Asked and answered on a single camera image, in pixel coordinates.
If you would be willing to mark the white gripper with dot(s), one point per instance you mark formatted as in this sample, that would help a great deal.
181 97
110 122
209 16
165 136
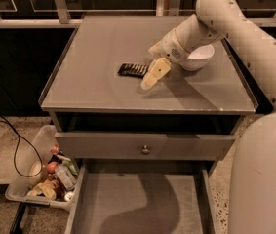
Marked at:
168 49

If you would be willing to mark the black rxbar chocolate bar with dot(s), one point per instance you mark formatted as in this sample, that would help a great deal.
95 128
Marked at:
133 70

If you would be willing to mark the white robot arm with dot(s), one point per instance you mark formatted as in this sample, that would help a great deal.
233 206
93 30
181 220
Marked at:
252 198

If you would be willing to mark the round metal drawer knob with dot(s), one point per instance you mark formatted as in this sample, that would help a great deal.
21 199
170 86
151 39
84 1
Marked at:
145 150

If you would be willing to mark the grey drawer cabinet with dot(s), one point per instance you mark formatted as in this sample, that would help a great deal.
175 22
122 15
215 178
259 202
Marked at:
86 94

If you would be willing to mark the grey top drawer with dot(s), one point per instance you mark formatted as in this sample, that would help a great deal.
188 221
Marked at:
129 146

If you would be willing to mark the open grey middle drawer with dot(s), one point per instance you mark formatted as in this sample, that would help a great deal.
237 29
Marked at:
143 197

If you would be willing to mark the white ceramic bowl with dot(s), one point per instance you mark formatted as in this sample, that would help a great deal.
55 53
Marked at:
198 58

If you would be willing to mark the orange round fruit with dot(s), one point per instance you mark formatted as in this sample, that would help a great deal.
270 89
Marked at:
51 167

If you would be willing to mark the clear plastic bottle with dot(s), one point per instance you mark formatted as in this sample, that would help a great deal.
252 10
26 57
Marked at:
65 176

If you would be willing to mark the clear plastic storage bin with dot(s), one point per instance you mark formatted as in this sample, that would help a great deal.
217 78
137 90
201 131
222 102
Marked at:
31 166

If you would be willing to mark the yellow crumpled snack bag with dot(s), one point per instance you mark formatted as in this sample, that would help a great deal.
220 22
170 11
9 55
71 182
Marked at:
49 189

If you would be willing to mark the metal window railing frame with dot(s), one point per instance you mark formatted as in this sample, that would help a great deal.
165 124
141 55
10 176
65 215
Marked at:
79 7

